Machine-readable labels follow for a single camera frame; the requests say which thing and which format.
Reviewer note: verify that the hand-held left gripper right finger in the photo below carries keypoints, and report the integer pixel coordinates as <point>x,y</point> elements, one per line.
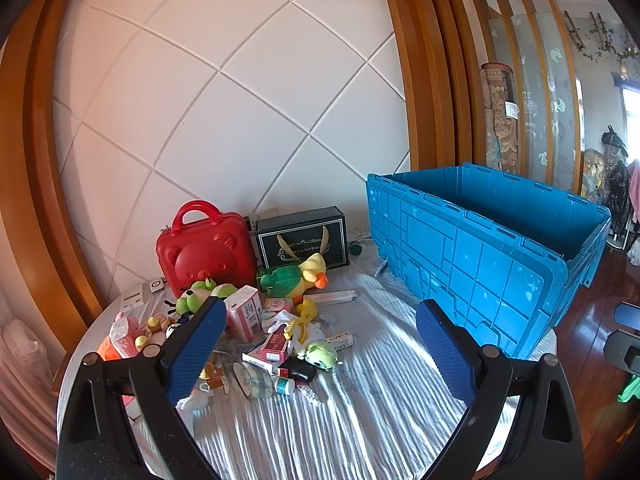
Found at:
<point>445,355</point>

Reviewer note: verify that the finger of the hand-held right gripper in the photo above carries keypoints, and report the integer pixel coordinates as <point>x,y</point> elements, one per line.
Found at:
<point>629,316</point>
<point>622,352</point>

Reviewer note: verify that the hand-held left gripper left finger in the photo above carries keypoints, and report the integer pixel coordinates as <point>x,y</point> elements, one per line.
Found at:
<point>200,350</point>

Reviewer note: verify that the blue plastic crate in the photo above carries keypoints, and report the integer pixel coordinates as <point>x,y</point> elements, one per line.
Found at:
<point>475,270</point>

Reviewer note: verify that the white ointment box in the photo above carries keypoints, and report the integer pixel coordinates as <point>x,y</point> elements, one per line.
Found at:
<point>340,342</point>

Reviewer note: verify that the orange white small packet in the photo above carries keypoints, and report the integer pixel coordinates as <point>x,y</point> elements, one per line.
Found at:
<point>215,377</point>

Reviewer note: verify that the green cloth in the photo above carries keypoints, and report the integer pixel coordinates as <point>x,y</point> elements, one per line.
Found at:
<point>630,390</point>

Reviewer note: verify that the green frog plush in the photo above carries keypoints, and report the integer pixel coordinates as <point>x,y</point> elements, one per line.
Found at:
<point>192,302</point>

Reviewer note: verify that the brown bear plush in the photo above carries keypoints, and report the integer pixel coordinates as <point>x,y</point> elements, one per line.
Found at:
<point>159,324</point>

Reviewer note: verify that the small white plush piece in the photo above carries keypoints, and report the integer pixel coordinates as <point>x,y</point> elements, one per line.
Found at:
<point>192,400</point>

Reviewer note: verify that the pink tissue pack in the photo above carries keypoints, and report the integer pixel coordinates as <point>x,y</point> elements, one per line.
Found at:
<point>245,312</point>

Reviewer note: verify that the red white medicine box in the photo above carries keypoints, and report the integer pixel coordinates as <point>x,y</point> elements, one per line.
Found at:
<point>272,347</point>

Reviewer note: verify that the small white device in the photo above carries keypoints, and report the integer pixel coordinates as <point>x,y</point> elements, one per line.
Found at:
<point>156,285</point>

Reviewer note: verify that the pink floral tissue packet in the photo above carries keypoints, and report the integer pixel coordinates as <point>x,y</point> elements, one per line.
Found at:
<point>120,332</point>

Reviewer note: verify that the flat white box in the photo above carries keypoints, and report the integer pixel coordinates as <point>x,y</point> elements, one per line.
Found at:
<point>132,297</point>

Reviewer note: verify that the white cloth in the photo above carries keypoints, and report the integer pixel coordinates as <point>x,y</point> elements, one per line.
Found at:
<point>282,320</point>

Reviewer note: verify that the pink sanitary pad packet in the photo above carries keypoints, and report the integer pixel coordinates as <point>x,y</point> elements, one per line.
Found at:
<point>277,306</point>

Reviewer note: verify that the small bottle teal cap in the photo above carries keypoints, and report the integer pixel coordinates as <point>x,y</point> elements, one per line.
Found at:
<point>285,386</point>

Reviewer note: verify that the red floral tissue packet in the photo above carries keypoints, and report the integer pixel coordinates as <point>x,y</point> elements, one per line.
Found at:
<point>107,350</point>

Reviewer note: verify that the red bear-face carry case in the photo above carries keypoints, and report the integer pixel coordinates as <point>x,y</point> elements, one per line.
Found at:
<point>210,255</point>

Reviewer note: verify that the black pouch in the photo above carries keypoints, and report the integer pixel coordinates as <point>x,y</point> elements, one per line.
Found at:
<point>302,372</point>

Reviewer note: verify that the yellow plastic clip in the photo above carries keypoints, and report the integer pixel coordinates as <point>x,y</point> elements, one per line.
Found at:
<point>302,317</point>

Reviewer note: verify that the yellow duck plush green body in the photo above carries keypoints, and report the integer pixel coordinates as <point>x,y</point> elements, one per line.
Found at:
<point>285,280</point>

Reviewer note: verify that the small green plush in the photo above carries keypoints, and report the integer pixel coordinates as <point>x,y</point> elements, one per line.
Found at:
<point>320,355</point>

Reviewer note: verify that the long white tube box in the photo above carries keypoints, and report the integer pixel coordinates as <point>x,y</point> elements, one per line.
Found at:
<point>332,297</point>

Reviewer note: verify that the dark green cap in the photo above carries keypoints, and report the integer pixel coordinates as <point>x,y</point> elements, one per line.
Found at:
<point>356,247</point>

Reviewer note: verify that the black gift box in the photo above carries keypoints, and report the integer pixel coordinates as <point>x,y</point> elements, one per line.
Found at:
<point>300,232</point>

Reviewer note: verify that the pink white bedding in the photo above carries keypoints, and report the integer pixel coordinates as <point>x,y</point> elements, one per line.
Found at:
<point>25,375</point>

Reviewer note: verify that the wooden frosted glass screen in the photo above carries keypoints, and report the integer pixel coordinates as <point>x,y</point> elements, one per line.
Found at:
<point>545,110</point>

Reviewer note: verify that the rolled patterned carpet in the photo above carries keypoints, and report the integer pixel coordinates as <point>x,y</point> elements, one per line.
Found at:
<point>500,125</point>

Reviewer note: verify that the white wall socket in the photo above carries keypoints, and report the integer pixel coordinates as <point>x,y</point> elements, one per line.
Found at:
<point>265,211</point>

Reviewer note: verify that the wall vine decoration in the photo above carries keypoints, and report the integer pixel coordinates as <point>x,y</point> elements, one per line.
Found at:
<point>605,42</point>

